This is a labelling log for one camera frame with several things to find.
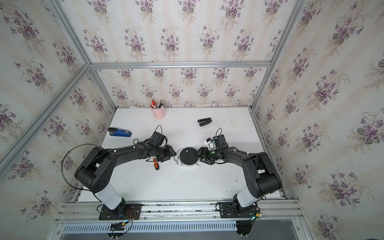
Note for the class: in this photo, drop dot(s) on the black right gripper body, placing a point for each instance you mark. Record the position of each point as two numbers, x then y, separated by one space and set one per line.
209 156

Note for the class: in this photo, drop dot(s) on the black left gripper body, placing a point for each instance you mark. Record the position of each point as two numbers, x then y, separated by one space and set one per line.
164 154

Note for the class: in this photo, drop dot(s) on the orange handled screwdriver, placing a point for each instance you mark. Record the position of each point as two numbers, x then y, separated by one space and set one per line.
156 164

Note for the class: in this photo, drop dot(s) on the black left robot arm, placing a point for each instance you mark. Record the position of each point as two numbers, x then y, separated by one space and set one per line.
96 170

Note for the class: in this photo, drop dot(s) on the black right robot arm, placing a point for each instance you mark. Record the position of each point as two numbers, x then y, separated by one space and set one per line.
261 176

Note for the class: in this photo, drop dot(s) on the black stapler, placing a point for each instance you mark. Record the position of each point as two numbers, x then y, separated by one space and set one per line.
204 122

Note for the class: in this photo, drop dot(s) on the pink pen holder cup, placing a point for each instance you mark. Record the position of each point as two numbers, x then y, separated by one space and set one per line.
159 114

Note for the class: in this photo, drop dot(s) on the pens in pink cup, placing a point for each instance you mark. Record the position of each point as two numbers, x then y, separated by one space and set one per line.
156 104

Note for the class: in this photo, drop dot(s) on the blue stapler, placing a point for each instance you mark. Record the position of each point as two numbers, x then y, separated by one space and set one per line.
115 132

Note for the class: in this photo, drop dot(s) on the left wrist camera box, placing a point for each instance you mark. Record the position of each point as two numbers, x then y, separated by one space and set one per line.
156 140

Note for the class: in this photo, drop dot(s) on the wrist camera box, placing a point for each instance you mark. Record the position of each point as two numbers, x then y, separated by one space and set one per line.
217 143
156 140

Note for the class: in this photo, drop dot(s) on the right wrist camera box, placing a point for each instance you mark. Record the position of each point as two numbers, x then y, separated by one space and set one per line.
217 143

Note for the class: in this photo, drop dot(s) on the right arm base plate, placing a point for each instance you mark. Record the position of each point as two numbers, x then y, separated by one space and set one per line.
234 210

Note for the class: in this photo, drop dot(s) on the aluminium front rail frame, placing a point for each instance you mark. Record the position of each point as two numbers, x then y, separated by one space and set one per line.
264 218

